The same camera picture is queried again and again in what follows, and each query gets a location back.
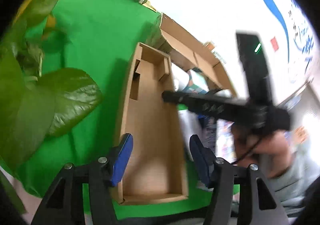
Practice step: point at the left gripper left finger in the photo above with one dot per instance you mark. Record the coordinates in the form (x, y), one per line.
(63, 202)

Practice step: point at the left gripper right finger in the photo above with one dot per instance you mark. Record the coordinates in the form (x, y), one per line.
(257, 204)

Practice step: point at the person's right hand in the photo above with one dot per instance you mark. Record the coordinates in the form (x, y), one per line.
(275, 145)

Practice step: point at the orange small box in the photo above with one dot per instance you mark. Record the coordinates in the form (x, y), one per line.
(210, 46)

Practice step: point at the narrow cardboard insert box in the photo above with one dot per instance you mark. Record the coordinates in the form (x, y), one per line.
(156, 172)

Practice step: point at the large-leaf green plant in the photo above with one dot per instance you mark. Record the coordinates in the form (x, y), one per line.
(36, 105)

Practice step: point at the large cardboard tray box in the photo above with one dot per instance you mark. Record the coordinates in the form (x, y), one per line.
(187, 53)

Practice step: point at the green table cloth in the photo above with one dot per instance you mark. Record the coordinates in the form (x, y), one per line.
(99, 37)

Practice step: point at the black camera module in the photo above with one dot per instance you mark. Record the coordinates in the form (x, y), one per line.
(253, 61)

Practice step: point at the red wall sign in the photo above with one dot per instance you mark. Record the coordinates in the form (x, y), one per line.
(274, 43)

